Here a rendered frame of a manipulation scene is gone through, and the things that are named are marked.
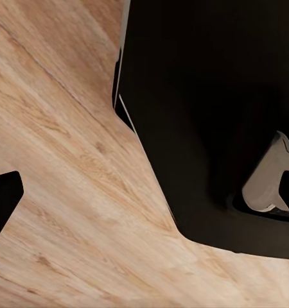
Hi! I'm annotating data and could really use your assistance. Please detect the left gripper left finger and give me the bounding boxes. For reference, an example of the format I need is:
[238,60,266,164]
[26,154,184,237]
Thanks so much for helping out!
[0,171,24,233]

